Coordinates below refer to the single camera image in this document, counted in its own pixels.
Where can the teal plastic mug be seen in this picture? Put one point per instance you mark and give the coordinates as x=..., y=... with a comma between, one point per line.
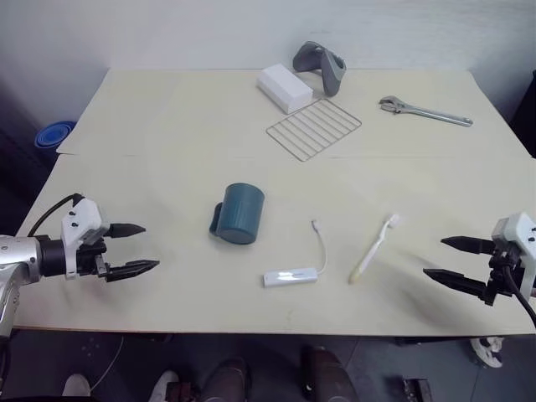
x=240, y=213

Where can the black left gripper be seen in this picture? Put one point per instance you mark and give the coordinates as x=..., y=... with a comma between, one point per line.
x=90, y=261

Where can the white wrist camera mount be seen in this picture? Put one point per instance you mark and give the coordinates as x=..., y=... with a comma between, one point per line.
x=81, y=218
x=517, y=228

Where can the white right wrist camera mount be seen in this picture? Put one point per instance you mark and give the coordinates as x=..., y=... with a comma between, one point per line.
x=517, y=228

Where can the white caster wheel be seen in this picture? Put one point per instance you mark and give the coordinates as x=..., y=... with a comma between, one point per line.
x=486, y=354

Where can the white cardboard box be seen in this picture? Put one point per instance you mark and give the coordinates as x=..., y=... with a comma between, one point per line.
x=285, y=86

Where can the black furniture piece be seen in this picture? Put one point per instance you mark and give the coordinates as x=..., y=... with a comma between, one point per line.
x=527, y=117

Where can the dark brown rounded shape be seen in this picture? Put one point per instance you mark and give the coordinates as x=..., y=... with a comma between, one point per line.
x=228, y=379

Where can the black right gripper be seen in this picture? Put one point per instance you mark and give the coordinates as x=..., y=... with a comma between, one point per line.
x=504, y=272

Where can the white toothbrush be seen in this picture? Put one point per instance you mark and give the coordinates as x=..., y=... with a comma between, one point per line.
x=372, y=251

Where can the white shoe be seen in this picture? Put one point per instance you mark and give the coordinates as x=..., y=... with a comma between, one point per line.
x=76, y=385
x=164, y=386

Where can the silver adjustable wrench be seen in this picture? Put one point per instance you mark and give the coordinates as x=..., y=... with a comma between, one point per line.
x=427, y=112

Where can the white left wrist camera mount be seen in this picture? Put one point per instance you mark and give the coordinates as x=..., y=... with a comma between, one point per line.
x=81, y=218

